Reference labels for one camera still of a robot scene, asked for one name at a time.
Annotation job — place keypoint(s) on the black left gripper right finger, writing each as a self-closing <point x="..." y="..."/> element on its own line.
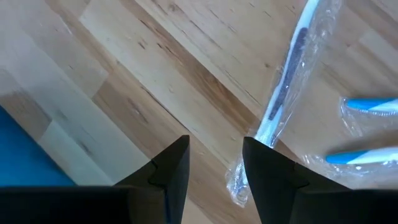
<point x="295" y="199"/>

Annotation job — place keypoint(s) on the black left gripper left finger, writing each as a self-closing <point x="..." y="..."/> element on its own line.
<point x="149" y="199"/>

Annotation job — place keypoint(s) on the teal plastic bin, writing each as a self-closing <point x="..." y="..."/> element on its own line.
<point x="21" y="161"/>

